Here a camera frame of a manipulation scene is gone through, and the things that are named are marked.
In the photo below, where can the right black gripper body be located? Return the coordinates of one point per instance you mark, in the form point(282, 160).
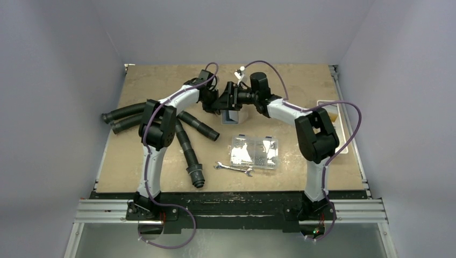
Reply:
point(230, 95)

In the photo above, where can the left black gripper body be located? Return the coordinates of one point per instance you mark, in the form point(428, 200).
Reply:
point(207, 105)

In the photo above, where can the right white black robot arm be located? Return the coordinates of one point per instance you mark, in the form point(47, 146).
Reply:
point(316, 136)

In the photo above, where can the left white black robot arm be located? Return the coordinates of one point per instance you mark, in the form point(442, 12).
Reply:
point(157, 131)

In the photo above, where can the stack of cards in tray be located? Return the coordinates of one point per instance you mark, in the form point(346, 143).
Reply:
point(333, 112)

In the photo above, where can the clear plastic screw box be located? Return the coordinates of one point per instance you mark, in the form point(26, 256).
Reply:
point(255, 152)

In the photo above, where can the silver open-end wrench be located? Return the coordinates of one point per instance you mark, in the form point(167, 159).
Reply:
point(245, 170)

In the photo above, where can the white plastic tray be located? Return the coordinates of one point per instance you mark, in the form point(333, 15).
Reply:
point(339, 129)

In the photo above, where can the black corrugated hose short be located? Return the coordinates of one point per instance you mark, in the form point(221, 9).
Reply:
point(201, 127)

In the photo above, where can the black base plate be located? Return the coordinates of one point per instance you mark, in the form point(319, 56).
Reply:
point(287, 211)

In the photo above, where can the aluminium frame rail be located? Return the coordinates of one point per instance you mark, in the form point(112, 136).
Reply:
point(360, 210)

